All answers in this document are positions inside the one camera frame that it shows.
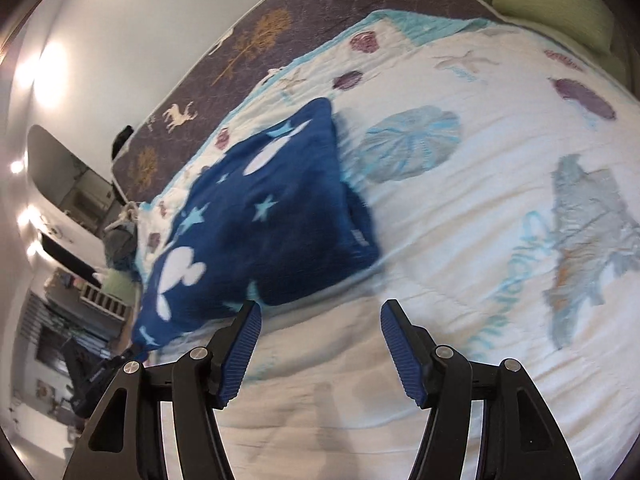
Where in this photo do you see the large green ribbed pillow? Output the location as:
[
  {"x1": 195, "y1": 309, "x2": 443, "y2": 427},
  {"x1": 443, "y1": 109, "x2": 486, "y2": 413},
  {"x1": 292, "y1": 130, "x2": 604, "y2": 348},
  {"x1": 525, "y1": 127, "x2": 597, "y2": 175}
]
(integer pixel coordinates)
[{"x1": 492, "y1": 0, "x2": 617, "y2": 54}]

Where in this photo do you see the green floor cushion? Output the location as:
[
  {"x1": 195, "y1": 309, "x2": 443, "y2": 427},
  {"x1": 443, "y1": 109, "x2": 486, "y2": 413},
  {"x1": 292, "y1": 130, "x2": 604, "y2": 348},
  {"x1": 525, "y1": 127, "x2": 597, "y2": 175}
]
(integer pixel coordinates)
[{"x1": 97, "y1": 269, "x2": 139, "y2": 307}]

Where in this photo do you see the black object behind mattress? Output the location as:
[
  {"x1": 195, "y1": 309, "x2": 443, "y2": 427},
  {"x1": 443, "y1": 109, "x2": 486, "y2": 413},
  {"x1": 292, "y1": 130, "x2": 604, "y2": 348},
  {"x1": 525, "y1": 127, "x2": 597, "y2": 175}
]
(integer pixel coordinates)
[{"x1": 111, "y1": 125, "x2": 136, "y2": 159}]

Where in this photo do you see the dark deer-print mattress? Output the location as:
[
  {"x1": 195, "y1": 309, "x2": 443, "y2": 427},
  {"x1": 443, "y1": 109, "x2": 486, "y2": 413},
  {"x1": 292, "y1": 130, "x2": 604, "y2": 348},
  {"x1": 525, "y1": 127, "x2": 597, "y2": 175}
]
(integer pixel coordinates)
[{"x1": 112, "y1": 0, "x2": 501, "y2": 206}]

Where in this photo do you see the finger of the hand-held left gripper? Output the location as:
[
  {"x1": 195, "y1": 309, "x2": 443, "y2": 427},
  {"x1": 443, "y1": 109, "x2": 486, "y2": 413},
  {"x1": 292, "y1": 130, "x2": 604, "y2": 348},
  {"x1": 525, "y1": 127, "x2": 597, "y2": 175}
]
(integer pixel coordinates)
[{"x1": 102, "y1": 342, "x2": 140, "y2": 367}]

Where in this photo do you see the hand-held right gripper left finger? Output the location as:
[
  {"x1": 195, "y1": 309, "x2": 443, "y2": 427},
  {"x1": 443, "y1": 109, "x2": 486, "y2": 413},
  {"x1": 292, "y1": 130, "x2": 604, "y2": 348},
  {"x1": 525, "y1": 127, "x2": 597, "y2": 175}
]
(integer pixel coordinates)
[{"x1": 62, "y1": 301, "x2": 262, "y2": 480}]

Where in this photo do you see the white sea-print blanket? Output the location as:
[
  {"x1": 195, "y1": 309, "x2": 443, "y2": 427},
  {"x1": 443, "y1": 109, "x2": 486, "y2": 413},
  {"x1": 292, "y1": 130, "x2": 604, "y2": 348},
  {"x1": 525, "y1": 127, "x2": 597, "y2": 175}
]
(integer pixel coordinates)
[{"x1": 134, "y1": 10, "x2": 640, "y2": 480}]

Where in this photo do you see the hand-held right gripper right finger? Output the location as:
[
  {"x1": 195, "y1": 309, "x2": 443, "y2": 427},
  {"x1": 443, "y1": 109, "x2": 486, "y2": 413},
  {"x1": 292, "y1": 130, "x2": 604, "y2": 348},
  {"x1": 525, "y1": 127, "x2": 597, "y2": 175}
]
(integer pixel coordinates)
[{"x1": 381, "y1": 300, "x2": 583, "y2": 480}]

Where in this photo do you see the grey clothes pile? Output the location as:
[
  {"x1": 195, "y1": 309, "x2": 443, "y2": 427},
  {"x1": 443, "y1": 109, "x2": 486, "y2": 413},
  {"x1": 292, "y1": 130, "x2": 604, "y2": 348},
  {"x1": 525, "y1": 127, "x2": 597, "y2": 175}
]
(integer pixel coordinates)
[{"x1": 102, "y1": 202, "x2": 142, "y2": 282}]

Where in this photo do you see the blue star-print fleece pajama top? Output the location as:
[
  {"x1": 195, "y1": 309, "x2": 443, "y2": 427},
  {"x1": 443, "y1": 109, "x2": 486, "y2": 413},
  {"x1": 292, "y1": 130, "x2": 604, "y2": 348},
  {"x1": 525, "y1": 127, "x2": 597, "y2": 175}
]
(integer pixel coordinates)
[{"x1": 131, "y1": 97, "x2": 381, "y2": 357}]

